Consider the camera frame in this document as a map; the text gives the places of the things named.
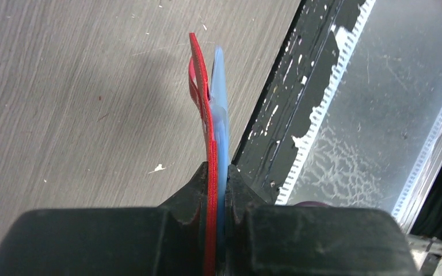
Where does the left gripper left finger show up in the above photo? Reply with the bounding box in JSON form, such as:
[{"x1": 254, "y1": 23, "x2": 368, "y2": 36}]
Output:
[{"x1": 0, "y1": 162, "x2": 208, "y2": 275}]

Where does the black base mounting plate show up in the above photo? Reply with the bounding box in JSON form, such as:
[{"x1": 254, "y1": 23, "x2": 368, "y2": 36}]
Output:
[{"x1": 234, "y1": 1, "x2": 369, "y2": 204}]

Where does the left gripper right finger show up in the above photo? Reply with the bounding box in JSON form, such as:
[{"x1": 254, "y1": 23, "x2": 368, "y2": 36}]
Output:
[{"x1": 225, "y1": 165, "x2": 419, "y2": 275}]

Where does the red card holder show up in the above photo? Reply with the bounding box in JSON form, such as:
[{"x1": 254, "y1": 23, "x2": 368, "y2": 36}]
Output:
[{"x1": 188, "y1": 32, "x2": 230, "y2": 275}]

